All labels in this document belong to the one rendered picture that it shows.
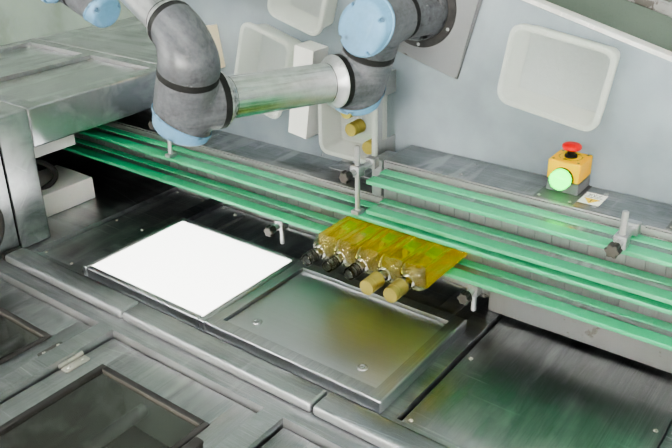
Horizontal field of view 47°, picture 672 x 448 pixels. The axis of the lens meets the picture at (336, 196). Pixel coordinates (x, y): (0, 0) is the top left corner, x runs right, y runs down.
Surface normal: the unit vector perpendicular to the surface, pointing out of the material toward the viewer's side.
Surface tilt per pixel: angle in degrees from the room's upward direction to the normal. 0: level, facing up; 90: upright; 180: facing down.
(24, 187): 90
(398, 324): 90
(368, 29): 4
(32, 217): 90
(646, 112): 0
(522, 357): 89
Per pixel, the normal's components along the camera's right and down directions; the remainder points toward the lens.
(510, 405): -0.02, -0.92
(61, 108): 0.80, 0.23
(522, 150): -0.60, 0.34
